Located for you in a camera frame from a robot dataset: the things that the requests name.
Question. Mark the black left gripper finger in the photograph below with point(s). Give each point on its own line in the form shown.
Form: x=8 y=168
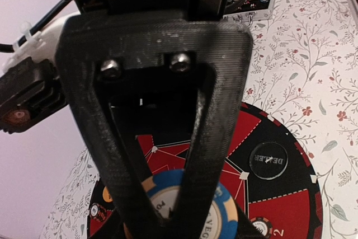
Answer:
x=244 y=229

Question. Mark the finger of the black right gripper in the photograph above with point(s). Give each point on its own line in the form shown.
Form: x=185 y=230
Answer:
x=126 y=75

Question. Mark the orange big blind button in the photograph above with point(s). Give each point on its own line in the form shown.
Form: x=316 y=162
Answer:
x=106 y=195

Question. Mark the round red black poker mat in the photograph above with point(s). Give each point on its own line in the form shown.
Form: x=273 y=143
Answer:
x=291 y=202

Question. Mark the floral white table cloth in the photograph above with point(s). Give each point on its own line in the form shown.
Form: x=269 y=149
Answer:
x=304 y=74

